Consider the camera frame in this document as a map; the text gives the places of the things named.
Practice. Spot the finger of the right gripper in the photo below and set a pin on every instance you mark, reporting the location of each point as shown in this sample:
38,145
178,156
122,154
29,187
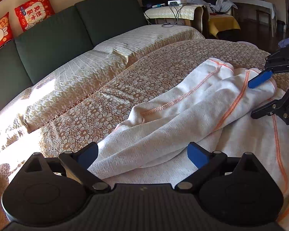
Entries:
259,79
274,107

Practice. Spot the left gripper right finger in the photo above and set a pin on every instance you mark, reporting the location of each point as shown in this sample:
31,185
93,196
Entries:
208,164

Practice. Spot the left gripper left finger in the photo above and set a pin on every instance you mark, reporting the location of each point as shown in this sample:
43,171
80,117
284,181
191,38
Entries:
76,165

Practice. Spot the white garment orange stitching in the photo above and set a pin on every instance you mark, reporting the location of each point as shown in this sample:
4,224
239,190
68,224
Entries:
212,107

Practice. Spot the floral lace table cover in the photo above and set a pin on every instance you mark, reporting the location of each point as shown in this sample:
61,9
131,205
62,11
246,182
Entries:
156,73

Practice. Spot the cream quilted sofa cover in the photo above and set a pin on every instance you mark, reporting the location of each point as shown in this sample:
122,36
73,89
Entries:
74,81

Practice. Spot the side table with cream cloth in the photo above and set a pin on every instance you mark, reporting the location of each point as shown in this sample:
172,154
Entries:
192,15

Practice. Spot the white power strip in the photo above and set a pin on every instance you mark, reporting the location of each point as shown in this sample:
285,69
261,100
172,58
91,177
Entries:
175,3

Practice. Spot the dark green sofa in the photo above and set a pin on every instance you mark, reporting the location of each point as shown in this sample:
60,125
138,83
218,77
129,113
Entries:
34,54

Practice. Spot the red rabbit cushion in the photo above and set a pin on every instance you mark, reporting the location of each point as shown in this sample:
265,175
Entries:
5,30

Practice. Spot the red text cushion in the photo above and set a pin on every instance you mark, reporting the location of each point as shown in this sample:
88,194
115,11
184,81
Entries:
33,12

